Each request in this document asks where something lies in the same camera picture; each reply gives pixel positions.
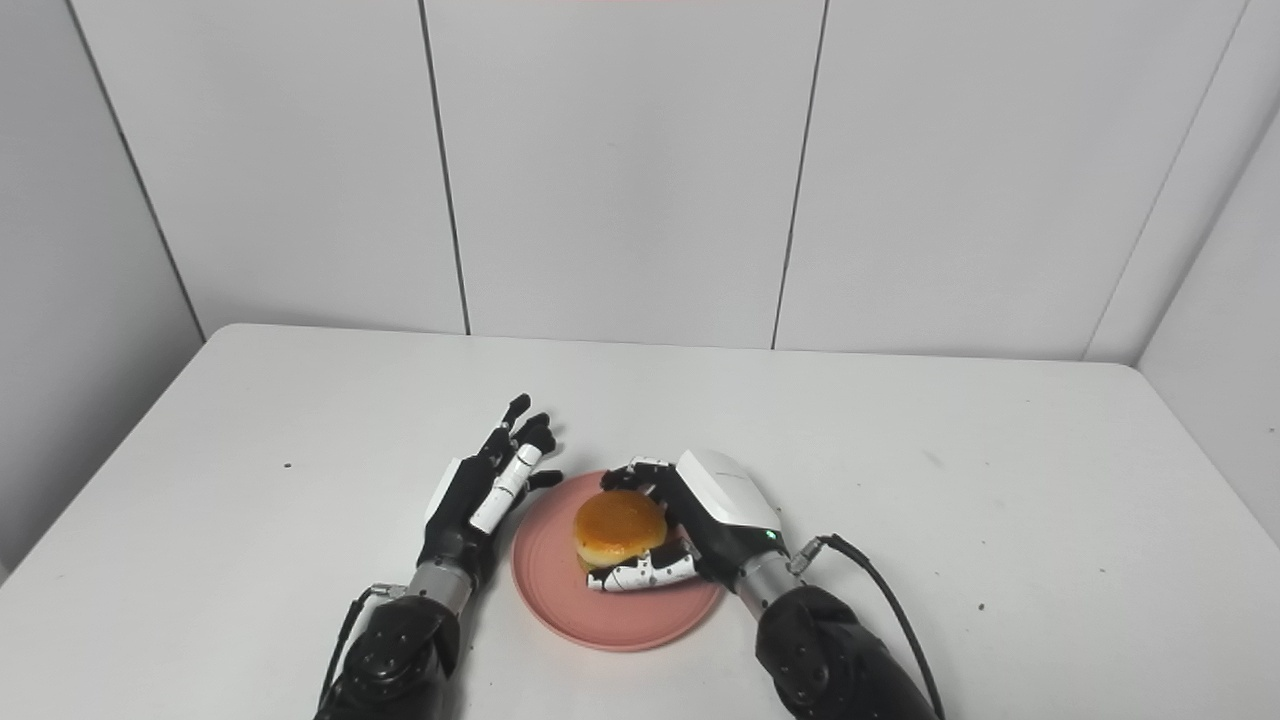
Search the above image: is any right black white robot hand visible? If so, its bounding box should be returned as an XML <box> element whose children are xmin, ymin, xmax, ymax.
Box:
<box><xmin>587</xmin><ymin>449</ymin><xmax>786</xmax><ymax>593</ymax></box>

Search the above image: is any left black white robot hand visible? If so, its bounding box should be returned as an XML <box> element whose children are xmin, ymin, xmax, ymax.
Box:
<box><xmin>418</xmin><ymin>393</ymin><xmax>564</xmax><ymax>591</ymax></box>

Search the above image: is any toy hamburger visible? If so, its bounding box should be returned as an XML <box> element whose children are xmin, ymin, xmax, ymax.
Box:
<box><xmin>573</xmin><ymin>489</ymin><xmax>669</xmax><ymax>573</ymax></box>

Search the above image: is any pink round plate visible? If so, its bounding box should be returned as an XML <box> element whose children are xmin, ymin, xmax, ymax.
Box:
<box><xmin>511</xmin><ymin>470</ymin><xmax>726</xmax><ymax>653</ymax></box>

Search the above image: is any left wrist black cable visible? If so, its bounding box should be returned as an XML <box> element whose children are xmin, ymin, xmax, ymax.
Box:
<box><xmin>318</xmin><ymin>585</ymin><xmax>406</xmax><ymax>711</ymax></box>

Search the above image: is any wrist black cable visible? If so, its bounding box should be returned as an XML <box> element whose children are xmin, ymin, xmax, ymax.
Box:
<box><xmin>790</xmin><ymin>534</ymin><xmax>946</xmax><ymax>720</ymax></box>
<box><xmin>318</xmin><ymin>585</ymin><xmax>406</xmax><ymax>711</ymax></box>

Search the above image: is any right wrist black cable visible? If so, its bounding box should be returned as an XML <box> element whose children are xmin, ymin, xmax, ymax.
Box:
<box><xmin>790</xmin><ymin>534</ymin><xmax>946</xmax><ymax>720</ymax></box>

